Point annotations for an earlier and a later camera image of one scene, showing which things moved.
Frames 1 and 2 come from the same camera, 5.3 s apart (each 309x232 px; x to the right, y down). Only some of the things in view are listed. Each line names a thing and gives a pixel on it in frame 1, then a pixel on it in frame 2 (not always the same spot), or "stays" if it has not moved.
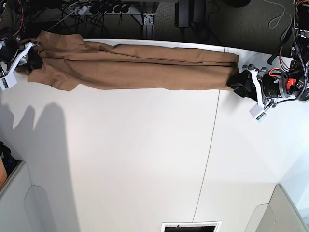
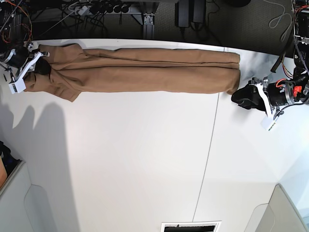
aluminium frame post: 148,26 stays
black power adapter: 187,11 stays
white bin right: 279,215 stays
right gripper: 270,85 → 269,97
